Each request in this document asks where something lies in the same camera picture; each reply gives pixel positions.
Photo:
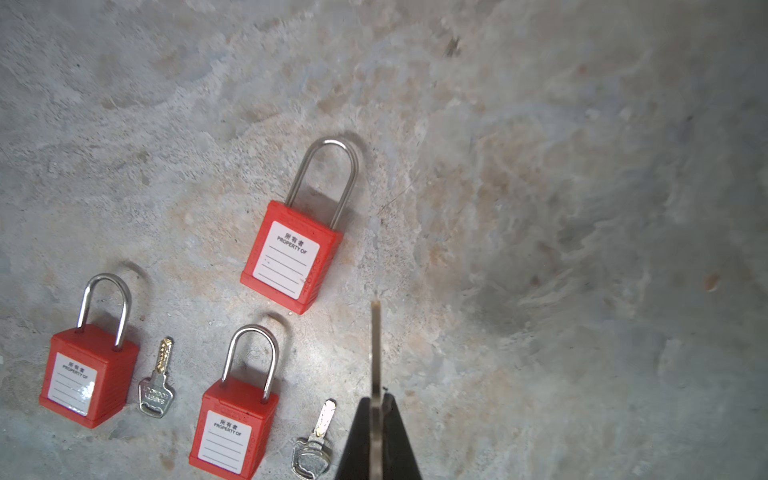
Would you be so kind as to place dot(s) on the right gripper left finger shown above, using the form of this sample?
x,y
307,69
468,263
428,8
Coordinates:
x,y
355,463

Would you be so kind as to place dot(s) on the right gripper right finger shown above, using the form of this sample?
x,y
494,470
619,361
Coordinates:
x,y
399,462

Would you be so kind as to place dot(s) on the silver key with ring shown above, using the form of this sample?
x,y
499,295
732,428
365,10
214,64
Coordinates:
x,y
311,457

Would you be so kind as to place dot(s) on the red padlock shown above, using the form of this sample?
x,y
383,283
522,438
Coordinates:
x,y
293,252
236,417
89,370

